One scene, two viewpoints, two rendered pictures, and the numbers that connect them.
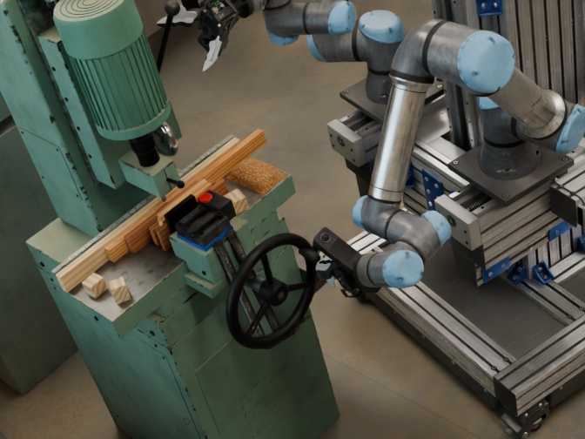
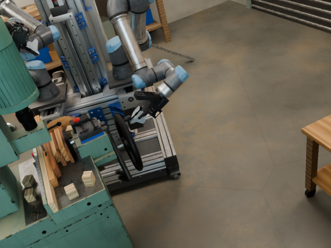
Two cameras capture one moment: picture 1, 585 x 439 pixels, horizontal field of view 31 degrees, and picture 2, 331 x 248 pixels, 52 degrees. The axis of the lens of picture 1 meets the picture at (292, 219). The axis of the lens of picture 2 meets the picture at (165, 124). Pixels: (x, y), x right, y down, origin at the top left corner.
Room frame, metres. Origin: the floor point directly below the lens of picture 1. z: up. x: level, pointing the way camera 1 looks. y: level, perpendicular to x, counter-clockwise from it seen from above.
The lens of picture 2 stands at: (1.18, 1.20, 1.75)
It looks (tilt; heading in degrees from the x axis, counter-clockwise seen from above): 35 degrees down; 291
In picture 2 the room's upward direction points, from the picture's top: 15 degrees counter-clockwise
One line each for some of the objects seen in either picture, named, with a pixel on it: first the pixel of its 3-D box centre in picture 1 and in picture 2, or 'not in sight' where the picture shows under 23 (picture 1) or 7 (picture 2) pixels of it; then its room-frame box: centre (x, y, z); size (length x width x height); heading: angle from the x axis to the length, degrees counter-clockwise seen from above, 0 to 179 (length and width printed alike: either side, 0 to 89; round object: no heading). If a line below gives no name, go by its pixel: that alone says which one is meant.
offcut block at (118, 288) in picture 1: (119, 290); (88, 178); (1.83, 0.42, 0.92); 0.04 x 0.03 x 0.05; 99
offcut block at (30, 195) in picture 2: not in sight; (30, 195); (2.14, 0.42, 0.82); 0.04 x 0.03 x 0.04; 116
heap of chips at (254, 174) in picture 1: (254, 171); (58, 123); (2.15, 0.06, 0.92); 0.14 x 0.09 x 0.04; 37
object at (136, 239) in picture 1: (165, 216); (52, 155); (2.06, 0.30, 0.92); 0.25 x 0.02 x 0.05; 127
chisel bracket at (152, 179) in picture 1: (151, 172); (31, 138); (2.10, 0.30, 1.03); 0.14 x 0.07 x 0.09; 37
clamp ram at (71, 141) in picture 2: (192, 223); (75, 140); (1.96, 0.23, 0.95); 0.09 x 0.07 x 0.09; 127
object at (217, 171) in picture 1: (189, 192); (45, 146); (2.13, 0.23, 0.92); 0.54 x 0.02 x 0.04; 127
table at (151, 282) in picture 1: (194, 245); (77, 156); (1.98, 0.25, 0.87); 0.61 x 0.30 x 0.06; 127
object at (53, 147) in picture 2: (184, 205); (54, 147); (2.07, 0.25, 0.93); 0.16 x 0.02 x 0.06; 127
